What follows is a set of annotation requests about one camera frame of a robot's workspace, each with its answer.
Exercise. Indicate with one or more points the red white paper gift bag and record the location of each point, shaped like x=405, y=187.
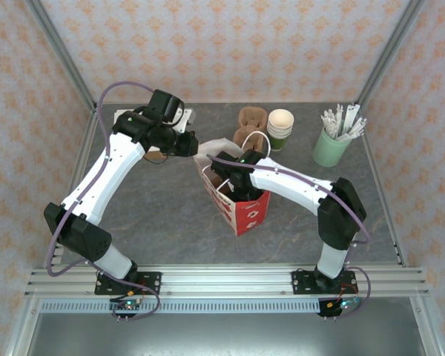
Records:
x=250, y=219

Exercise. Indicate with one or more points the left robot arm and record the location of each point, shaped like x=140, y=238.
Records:
x=100, y=178

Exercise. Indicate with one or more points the stack of brown cup carriers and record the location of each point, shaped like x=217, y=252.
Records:
x=246, y=118

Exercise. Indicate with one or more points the mint green holder cup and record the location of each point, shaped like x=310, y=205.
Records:
x=328, y=152

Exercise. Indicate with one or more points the white wrapped straw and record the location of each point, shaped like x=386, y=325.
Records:
x=358, y=126
x=352, y=134
x=339, y=115
x=332, y=120
x=327, y=124

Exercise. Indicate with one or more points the wide white wrapped stirrer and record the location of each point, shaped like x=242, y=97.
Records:
x=350, y=115

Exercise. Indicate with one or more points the grey metal panel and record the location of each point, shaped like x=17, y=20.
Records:
x=222, y=337

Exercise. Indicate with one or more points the small circuit board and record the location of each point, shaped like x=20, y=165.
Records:
x=128, y=305
x=343, y=305

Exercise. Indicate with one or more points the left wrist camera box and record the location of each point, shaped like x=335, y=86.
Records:
x=181, y=122

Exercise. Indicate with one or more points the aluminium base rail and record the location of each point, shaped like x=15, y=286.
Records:
x=226, y=282

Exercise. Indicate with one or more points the aluminium corner post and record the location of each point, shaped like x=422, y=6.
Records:
x=385, y=55
x=65, y=55

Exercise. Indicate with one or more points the aluminium side rail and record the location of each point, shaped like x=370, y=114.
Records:
x=424, y=333
x=20, y=333

